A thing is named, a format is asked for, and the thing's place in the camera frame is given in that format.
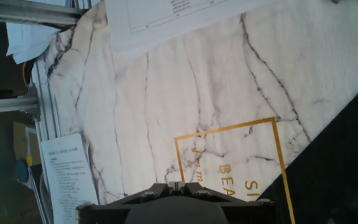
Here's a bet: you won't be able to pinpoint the aluminium frame rail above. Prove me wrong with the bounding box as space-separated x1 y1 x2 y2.
0 93 42 121
0 0 86 28

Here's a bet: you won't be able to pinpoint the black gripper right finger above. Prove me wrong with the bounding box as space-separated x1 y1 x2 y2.
176 182 276 224

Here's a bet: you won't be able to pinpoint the white text document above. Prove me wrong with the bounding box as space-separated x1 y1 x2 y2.
40 133 99 224

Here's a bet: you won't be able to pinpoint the printed white paper stack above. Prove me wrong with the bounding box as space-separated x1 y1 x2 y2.
104 0 276 63

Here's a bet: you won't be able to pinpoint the marble pattern tablecloth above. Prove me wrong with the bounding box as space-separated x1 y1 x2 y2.
44 0 358 224

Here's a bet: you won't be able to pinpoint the blue round object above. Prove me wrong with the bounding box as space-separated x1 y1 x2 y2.
15 158 30 184

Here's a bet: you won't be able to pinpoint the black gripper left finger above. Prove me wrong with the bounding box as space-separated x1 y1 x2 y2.
75 182 177 224

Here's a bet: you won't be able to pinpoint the loose white paper sheets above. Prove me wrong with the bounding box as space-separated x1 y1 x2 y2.
6 21 62 65

